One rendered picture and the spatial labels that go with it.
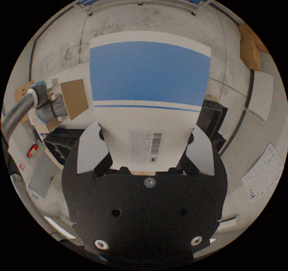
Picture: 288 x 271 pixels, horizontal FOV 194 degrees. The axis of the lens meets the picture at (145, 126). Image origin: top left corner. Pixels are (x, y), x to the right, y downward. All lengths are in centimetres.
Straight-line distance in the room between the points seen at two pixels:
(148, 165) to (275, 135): 249
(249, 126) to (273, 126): 78
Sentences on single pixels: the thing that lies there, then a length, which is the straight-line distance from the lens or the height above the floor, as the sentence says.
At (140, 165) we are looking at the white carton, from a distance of 15.
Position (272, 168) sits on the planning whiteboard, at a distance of 259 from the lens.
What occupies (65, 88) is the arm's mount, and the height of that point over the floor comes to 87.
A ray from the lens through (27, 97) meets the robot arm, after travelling 55.
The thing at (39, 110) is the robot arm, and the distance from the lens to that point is 62.
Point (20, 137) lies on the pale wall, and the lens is 357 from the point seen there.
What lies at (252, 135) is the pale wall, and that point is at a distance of 263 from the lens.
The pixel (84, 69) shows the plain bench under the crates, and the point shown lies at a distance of 66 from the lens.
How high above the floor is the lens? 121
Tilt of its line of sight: 58 degrees down
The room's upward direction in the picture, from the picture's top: 180 degrees counter-clockwise
